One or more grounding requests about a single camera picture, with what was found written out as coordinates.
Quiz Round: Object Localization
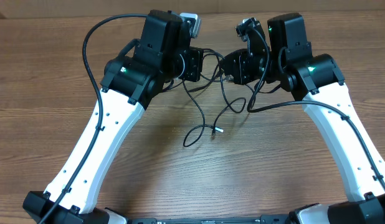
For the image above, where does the long black cable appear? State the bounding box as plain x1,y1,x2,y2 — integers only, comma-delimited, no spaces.
167,48,225,147

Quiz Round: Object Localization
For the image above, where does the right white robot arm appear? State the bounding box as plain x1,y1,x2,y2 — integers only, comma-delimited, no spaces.
221,12,385,223

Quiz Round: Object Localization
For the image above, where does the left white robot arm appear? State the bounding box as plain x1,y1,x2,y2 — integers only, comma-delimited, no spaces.
23,10,202,224

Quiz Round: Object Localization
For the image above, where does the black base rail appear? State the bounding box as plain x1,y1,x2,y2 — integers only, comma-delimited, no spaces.
127,214,293,224

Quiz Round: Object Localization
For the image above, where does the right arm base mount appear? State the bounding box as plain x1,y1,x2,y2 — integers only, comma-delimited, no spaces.
289,203,330,224

